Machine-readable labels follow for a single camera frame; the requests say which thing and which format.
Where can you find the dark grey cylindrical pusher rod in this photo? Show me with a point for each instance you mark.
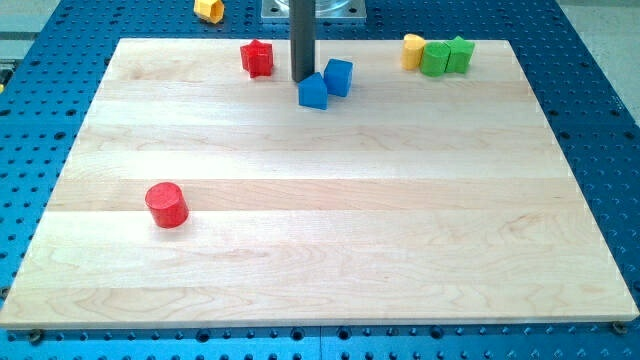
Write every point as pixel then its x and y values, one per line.
pixel 302 38

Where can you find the blue cube block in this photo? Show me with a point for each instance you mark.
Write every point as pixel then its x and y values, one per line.
pixel 338 77

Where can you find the blue house-shaped block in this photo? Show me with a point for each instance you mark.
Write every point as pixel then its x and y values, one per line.
pixel 312 92

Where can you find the red star block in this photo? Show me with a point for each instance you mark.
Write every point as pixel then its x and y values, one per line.
pixel 257 58

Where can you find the yellow hexagon block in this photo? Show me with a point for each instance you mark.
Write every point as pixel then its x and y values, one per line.
pixel 211 11

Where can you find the yellow rounded block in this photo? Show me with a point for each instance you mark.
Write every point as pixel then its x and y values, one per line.
pixel 412 51

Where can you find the green cylinder block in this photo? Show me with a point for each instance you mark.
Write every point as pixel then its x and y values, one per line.
pixel 434 59

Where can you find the green star block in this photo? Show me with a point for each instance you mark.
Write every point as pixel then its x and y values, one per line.
pixel 461 52

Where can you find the light wooden board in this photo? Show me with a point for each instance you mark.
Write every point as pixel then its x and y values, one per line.
pixel 413 200

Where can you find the red cylinder block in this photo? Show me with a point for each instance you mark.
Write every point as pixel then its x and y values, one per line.
pixel 167 205

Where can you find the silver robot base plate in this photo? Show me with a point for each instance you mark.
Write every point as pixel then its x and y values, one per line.
pixel 339 11

